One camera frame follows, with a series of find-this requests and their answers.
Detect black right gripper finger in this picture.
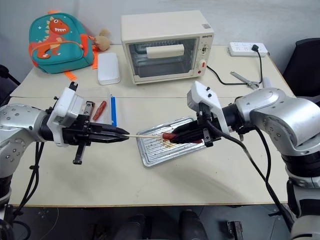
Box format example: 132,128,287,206
170,129,205,145
171,119,201,135

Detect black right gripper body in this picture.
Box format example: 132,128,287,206
195,102,224,148

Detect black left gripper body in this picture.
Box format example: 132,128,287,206
61,100,106,165

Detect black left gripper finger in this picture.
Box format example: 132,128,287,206
90,123,131,136
90,135,126,144

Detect red sausage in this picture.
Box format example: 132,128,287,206
161,132,205,145
92,100,108,121

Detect wooden skewer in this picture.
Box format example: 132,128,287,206
128,133,165,139

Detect metal baking tray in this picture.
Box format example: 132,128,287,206
135,115,206,168

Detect clear plastic box blue clip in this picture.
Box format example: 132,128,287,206
74,86,119,128

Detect metal tongs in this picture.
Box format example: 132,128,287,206
229,71,261,90

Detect white rectangular case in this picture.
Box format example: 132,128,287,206
96,52,121,87

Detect cream toaster oven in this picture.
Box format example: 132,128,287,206
120,9,215,86

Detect white power strip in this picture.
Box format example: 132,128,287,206
226,41,269,57

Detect black chair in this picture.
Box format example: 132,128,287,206
0,64,22,107
282,37,320,103

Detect dark rounded shape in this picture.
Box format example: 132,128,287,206
177,209,204,240

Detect brown plush toy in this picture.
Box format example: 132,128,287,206
92,28,112,52

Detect teal dinosaur backpack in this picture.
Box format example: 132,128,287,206
27,9,99,81

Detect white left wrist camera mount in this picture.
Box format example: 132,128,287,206
46,81,88,148

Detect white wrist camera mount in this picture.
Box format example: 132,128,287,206
46,81,88,148
186,80,232,134

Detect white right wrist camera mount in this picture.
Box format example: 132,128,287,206
186,80,232,134

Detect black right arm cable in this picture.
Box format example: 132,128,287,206
206,119,296,230

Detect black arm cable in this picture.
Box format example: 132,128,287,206
13,141,46,215
206,119,296,230

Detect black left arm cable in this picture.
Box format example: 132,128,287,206
13,141,46,215

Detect black oven power cable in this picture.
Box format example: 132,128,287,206
205,44,264,86

